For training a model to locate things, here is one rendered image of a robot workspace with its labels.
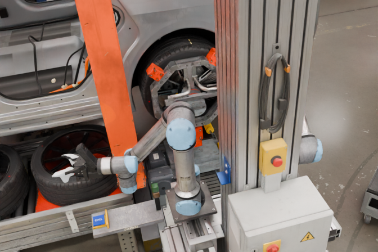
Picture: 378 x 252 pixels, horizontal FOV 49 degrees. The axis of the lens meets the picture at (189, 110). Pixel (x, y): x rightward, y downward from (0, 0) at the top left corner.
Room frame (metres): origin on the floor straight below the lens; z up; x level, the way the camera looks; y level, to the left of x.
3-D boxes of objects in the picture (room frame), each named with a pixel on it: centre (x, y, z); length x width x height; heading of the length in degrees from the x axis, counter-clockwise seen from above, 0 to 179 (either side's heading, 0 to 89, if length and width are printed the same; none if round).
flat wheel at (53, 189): (2.28, 0.84, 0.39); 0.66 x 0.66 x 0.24
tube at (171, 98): (2.24, 0.05, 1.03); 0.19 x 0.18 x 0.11; 11
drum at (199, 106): (2.31, -0.03, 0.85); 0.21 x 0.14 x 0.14; 11
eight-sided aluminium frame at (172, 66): (2.38, -0.02, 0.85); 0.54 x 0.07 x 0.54; 101
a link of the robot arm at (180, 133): (1.32, 0.04, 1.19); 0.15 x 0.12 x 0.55; 177
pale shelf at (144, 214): (1.69, 0.44, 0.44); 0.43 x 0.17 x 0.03; 101
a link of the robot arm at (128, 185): (1.35, 0.30, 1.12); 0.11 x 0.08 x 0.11; 177
